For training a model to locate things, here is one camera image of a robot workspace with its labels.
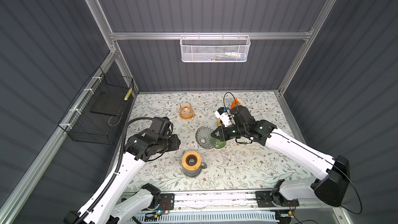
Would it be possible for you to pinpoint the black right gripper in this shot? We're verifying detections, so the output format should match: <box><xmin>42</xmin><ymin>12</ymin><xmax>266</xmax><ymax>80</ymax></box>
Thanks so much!
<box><xmin>209</xmin><ymin>124</ymin><xmax>245</xmax><ymax>141</ymax></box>

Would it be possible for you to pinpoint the clear grey glass dripper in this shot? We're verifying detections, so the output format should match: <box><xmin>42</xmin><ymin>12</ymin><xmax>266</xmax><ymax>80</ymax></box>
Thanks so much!
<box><xmin>195</xmin><ymin>126</ymin><xmax>218</xmax><ymax>149</ymax></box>

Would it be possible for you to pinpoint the clear grey glass pitcher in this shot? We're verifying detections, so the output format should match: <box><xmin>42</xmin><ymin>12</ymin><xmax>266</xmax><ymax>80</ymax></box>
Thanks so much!
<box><xmin>182</xmin><ymin>162</ymin><xmax>207</xmax><ymax>177</ymax></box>

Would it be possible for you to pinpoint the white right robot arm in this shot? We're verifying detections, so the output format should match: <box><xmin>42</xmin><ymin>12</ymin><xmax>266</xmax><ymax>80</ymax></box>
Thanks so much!
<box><xmin>211</xmin><ymin>105</ymin><xmax>350</xmax><ymax>207</ymax></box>

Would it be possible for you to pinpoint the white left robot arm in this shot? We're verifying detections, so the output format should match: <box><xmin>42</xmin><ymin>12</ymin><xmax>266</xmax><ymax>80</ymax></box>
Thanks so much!
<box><xmin>64</xmin><ymin>117</ymin><xmax>181</xmax><ymax>224</ymax></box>

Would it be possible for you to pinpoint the orange coffee filter box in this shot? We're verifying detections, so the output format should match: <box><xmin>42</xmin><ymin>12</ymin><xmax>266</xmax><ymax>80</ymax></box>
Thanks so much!
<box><xmin>230</xmin><ymin>98</ymin><xmax>243</xmax><ymax>109</ymax></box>

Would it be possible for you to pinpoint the green glass dripper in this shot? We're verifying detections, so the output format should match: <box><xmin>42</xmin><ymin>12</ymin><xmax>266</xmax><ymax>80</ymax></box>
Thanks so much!
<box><xmin>215</xmin><ymin>141</ymin><xmax>227</xmax><ymax>149</ymax></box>

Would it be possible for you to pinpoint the black pad in basket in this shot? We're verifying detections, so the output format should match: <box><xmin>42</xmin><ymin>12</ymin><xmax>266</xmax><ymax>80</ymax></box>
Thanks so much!
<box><xmin>90</xmin><ymin>92</ymin><xmax>127</xmax><ymax>117</ymax></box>

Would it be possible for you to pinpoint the yellow marker in basket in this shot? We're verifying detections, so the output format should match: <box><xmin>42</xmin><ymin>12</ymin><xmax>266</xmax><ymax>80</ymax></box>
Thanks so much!
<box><xmin>124</xmin><ymin>88</ymin><xmax>133</xmax><ymax>101</ymax></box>

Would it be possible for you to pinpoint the orange glass pitcher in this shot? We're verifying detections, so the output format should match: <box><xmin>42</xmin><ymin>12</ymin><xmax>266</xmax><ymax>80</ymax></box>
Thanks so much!
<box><xmin>179</xmin><ymin>102</ymin><xmax>195</xmax><ymax>119</ymax></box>

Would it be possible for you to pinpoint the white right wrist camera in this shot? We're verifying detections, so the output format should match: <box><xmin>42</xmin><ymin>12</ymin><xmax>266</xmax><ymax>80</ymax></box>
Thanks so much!
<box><xmin>215</xmin><ymin>107</ymin><xmax>232</xmax><ymax>127</ymax></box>

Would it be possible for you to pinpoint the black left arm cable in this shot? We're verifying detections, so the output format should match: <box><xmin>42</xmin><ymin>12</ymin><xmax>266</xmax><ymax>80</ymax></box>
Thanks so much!
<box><xmin>71</xmin><ymin>116</ymin><xmax>154</xmax><ymax>224</ymax></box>

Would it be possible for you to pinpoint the black wire basket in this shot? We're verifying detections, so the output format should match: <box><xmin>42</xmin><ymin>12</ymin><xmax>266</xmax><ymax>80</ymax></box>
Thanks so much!
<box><xmin>59</xmin><ymin>69</ymin><xmax>134</xmax><ymax>145</ymax></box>

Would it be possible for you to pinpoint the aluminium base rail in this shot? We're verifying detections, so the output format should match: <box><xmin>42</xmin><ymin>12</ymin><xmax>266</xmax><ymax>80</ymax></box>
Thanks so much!
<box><xmin>83</xmin><ymin>188</ymin><xmax>340</xmax><ymax>224</ymax></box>

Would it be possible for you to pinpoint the white wire mesh basket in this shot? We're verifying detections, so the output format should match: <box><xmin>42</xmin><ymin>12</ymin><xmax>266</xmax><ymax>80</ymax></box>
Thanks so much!
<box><xmin>179</xmin><ymin>33</ymin><xmax>251</xmax><ymax>63</ymax></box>

